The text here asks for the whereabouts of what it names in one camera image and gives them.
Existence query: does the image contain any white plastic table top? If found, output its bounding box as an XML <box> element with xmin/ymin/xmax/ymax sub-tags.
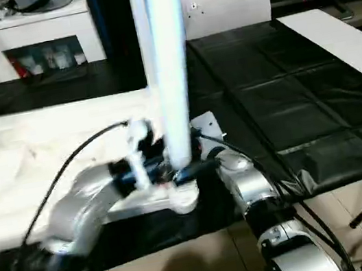
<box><xmin>0</xmin><ymin>79</ymin><xmax>206</xmax><ymax>256</ymax></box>

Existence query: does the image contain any black table mat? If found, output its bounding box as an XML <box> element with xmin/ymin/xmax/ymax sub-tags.
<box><xmin>0</xmin><ymin>3</ymin><xmax>362</xmax><ymax>271</ymax></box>

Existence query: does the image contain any black cabinet with gold label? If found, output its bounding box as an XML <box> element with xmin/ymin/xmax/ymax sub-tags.
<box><xmin>85</xmin><ymin>0</ymin><xmax>200</xmax><ymax>97</ymax></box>

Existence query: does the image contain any red packet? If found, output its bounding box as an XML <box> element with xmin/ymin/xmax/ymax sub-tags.
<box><xmin>14</xmin><ymin>56</ymin><xmax>28</xmax><ymax>80</ymax></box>

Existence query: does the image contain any white flat board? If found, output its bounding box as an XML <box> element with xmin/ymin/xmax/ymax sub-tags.
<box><xmin>276</xmin><ymin>0</ymin><xmax>362</xmax><ymax>110</ymax></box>

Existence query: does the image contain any white sideboard cabinet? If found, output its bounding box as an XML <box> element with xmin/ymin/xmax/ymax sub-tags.
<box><xmin>0</xmin><ymin>0</ymin><xmax>110</xmax><ymax>86</ymax></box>

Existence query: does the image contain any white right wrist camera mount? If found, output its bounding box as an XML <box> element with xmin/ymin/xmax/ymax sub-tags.
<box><xmin>189</xmin><ymin>108</ymin><xmax>230</xmax><ymax>156</ymax></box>

